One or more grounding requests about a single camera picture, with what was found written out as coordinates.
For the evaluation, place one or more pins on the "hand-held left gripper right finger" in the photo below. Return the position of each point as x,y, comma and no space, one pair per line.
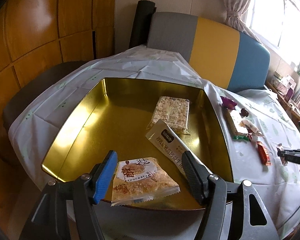
193,177

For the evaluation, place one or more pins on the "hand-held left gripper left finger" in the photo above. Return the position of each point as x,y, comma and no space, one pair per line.
105,180

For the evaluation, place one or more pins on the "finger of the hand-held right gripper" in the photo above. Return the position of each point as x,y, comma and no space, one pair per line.
292,153

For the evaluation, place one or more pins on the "small clear candy wrapper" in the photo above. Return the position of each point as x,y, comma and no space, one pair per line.
280,146

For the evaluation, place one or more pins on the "dark red snack bar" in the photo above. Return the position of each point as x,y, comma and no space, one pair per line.
263,153

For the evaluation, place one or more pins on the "white pastry packet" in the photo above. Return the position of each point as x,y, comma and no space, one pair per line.
140,182

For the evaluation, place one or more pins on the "small red candy packet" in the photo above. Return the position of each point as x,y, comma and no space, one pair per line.
252,137

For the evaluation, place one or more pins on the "long white sachet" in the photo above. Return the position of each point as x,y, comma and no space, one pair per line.
165,140

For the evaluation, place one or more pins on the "white candy wrapper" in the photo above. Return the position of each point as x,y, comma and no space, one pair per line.
250,126

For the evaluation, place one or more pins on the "gold tin box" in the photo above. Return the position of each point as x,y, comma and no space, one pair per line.
115,117

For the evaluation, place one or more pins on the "red date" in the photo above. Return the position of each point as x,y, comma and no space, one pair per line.
244,112

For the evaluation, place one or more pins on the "green label cracker packet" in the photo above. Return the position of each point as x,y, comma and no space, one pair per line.
233,122

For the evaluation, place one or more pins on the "clear crisp cake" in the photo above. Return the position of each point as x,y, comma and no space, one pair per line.
171,112

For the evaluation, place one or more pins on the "purple snack packet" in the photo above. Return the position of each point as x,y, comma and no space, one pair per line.
227,103

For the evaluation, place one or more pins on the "purple box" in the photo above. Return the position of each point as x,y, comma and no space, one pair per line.
289,95

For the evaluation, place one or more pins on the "floral box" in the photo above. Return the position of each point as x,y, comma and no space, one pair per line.
281,88

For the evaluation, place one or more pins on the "white tablecloth with green print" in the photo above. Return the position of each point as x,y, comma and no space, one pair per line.
252,192

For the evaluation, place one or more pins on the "window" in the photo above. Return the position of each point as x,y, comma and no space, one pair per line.
277,12

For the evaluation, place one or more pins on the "grey yellow blue chair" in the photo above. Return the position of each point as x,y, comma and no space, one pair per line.
215,42

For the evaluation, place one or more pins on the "tied cream curtain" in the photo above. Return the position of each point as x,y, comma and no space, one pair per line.
237,10

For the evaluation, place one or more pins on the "black rolled mat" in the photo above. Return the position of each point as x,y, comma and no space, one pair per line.
141,22

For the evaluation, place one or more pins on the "wooden wardrobe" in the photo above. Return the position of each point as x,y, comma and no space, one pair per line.
40,30

